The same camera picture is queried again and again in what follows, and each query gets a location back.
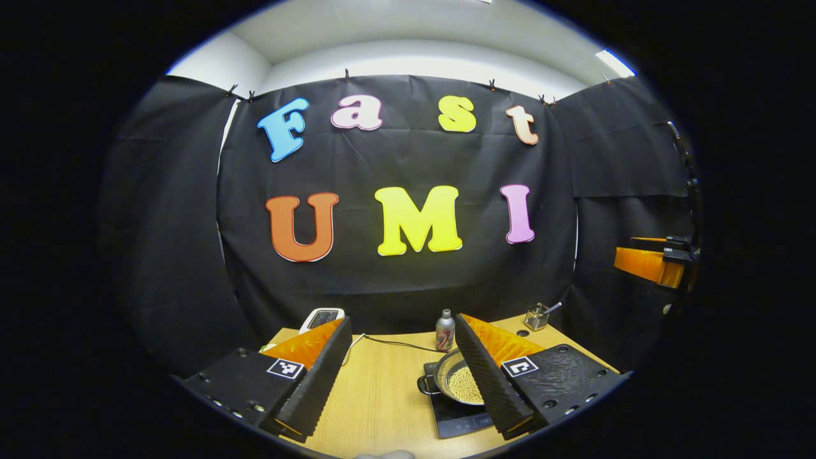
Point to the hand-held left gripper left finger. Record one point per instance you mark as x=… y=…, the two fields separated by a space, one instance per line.
x=319 y=382

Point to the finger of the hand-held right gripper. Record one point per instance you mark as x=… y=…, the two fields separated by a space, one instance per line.
x=679 y=241
x=641 y=261

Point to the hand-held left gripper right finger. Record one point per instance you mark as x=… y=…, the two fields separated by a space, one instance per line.
x=484 y=382

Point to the pile of soybeans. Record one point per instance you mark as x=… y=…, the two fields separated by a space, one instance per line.
x=466 y=386

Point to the stainless steel pot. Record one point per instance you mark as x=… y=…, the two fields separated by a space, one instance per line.
x=443 y=373

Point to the black induction cooktop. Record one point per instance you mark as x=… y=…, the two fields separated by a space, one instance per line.
x=456 y=417

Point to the printed metal drink bottle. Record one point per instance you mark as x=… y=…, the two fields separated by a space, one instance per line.
x=445 y=335

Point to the white toaster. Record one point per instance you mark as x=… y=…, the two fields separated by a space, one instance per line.
x=322 y=317

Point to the small ceiling light panel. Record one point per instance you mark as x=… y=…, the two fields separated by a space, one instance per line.
x=616 y=64

